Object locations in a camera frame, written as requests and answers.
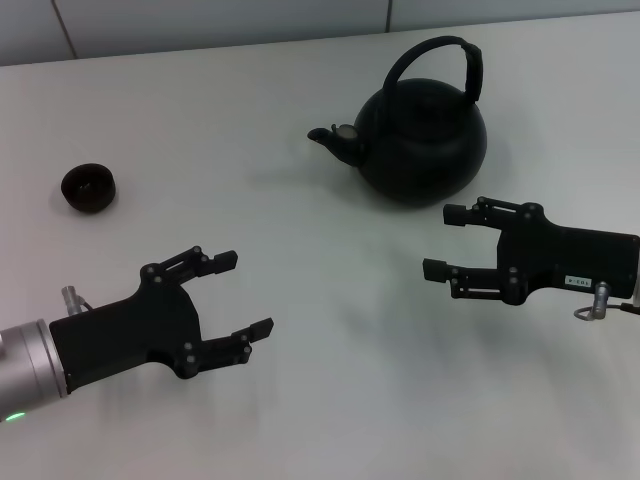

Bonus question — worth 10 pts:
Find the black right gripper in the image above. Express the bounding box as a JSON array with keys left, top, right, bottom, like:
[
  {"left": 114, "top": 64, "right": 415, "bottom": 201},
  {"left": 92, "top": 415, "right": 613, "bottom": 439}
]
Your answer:
[{"left": 422, "top": 197, "right": 640, "bottom": 306}]

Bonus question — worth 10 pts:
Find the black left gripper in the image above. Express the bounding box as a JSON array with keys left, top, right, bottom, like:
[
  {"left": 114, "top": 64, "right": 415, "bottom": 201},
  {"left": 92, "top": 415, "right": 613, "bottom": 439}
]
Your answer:
[{"left": 48, "top": 244, "right": 276, "bottom": 396}]

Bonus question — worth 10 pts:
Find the black round teapot with handle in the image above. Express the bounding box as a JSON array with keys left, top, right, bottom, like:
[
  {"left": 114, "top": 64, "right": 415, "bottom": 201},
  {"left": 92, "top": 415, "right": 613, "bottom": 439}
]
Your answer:
[{"left": 306, "top": 35, "right": 489, "bottom": 210}]

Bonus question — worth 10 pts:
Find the small black teacup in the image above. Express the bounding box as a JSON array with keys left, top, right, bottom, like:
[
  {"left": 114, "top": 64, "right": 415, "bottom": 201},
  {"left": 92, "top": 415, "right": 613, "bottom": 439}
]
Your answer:
[{"left": 60, "top": 162, "right": 118, "bottom": 215}]

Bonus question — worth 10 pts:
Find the silver right wrist cable plug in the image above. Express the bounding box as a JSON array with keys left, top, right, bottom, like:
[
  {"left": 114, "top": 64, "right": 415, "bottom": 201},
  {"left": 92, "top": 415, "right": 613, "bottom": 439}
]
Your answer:
[{"left": 572, "top": 280, "right": 640, "bottom": 322}]

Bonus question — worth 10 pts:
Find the silver wrist cable plug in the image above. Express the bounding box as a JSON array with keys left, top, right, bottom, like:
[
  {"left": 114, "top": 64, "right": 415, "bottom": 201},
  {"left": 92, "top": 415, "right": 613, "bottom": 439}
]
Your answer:
[
  {"left": 572, "top": 280, "right": 640, "bottom": 322},
  {"left": 60, "top": 285, "right": 97, "bottom": 317}
]

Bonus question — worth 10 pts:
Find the silver left wrist cable plug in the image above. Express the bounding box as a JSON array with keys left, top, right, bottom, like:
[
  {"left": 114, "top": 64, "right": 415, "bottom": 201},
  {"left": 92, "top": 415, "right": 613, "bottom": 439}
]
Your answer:
[{"left": 60, "top": 285, "right": 97, "bottom": 317}]

